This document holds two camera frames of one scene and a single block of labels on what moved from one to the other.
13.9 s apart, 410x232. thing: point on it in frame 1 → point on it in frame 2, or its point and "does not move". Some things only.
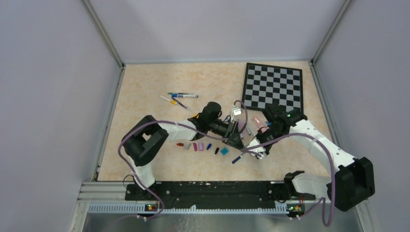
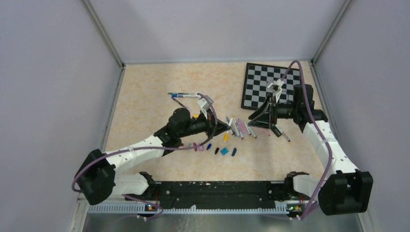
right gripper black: (267, 149) → (264, 120)
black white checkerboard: (264, 85) does not move
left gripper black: (232, 129) → (211, 125)
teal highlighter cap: (224, 151) does not move
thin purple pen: (179, 103) does not move
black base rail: (176, 195) does not move
